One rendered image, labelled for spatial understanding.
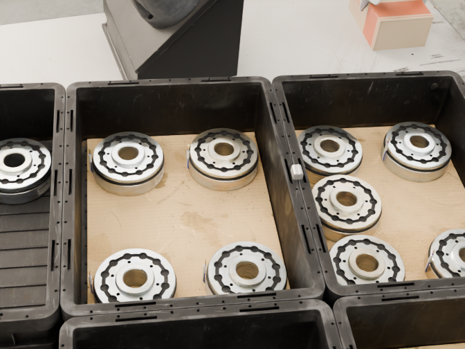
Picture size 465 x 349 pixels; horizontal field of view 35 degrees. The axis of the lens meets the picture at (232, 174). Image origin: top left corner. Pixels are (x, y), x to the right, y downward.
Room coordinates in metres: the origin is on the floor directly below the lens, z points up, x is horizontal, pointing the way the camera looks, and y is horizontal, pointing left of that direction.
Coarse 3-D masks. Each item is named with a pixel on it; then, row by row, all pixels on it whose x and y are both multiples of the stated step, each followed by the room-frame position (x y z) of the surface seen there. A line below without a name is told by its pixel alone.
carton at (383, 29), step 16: (352, 0) 1.43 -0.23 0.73; (384, 0) 1.37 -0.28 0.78; (400, 0) 1.38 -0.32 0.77; (416, 0) 1.38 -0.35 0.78; (368, 16) 1.35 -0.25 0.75; (384, 16) 1.31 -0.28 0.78; (400, 16) 1.32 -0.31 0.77; (416, 16) 1.32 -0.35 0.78; (432, 16) 1.33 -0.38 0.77; (368, 32) 1.33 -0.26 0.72; (384, 32) 1.30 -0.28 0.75; (400, 32) 1.31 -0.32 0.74; (416, 32) 1.32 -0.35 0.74; (384, 48) 1.30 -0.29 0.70
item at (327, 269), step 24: (384, 72) 0.92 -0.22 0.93; (408, 72) 0.92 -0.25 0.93; (432, 72) 0.93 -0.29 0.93; (288, 144) 0.74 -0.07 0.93; (312, 216) 0.61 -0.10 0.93; (336, 288) 0.50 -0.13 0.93; (360, 288) 0.51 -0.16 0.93; (384, 288) 0.51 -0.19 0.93; (408, 288) 0.51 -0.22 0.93; (432, 288) 0.52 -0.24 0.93
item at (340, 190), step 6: (342, 186) 0.73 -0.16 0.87; (348, 186) 0.73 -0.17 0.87; (336, 192) 0.72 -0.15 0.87; (342, 192) 0.72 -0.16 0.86; (348, 192) 0.72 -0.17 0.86; (354, 192) 0.72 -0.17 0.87; (330, 198) 0.70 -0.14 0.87; (360, 198) 0.71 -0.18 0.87; (336, 204) 0.69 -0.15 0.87; (360, 204) 0.70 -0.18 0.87; (336, 210) 0.69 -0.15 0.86; (342, 210) 0.68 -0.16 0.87; (348, 210) 0.68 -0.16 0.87; (354, 210) 0.69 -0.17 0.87; (360, 210) 0.69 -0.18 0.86
